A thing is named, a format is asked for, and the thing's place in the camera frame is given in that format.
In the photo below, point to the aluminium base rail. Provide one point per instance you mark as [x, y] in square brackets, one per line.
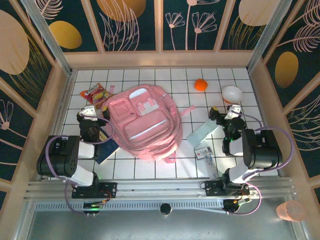
[160, 187]

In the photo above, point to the aluminium frame post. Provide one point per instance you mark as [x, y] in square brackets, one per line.
[50, 40]
[268, 37]

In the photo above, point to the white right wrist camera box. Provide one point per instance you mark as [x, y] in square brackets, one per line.
[233, 111]

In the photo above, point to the white red card pack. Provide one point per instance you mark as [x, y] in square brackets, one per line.
[203, 152]

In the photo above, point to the dark blue notebook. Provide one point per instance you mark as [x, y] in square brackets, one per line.
[106, 153]

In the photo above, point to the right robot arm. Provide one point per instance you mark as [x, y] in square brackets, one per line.
[262, 152]

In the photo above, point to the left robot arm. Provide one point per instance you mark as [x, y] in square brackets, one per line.
[60, 160]

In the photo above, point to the black round knob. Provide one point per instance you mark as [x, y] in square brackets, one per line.
[165, 208]

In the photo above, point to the small circuit board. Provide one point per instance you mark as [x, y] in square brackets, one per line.
[93, 207]
[235, 203]

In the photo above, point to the pink school backpack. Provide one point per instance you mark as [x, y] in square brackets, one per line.
[147, 125]

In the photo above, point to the orange fruit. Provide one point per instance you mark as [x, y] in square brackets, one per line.
[201, 84]

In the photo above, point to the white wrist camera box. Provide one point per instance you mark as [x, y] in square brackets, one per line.
[88, 112]
[233, 111]

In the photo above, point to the translucent pink cup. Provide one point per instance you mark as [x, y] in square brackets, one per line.
[291, 211]

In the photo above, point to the clear pen pack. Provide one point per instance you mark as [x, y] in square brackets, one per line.
[210, 165]

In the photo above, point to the orange and white bowl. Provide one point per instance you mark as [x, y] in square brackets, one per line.
[232, 93]

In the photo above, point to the colourful snack packet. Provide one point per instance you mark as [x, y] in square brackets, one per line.
[96, 96]

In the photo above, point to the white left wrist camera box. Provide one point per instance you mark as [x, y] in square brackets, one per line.
[88, 112]

